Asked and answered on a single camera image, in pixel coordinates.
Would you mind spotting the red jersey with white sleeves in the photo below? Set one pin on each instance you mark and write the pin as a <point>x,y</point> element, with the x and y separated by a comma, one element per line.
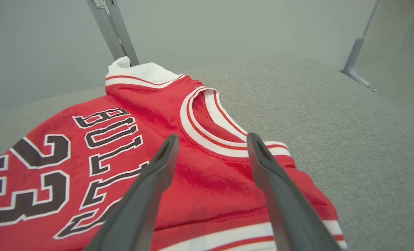
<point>200,188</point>

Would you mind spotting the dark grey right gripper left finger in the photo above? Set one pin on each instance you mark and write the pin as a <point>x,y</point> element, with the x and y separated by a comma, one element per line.
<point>137,209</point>

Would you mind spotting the grey fabric sofa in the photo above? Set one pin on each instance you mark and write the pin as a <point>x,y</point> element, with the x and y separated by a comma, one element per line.
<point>349,139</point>

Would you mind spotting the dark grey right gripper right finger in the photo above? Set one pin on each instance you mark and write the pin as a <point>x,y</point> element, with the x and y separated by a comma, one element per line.
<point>290,216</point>

